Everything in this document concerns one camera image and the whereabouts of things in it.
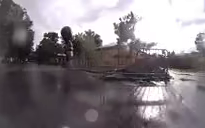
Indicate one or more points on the brown building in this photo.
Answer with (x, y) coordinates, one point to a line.
(113, 55)

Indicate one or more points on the wet grey paved ground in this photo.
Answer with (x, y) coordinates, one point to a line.
(56, 96)

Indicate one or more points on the group of dark trees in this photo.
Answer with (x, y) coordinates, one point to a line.
(13, 33)

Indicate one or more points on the low brown wall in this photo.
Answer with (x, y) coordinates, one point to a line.
(186, 62)

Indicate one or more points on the low dark platform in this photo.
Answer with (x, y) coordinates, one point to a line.
(140, 75)

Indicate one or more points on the tall thin-crowned tree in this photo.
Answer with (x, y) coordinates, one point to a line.
(126, 30)

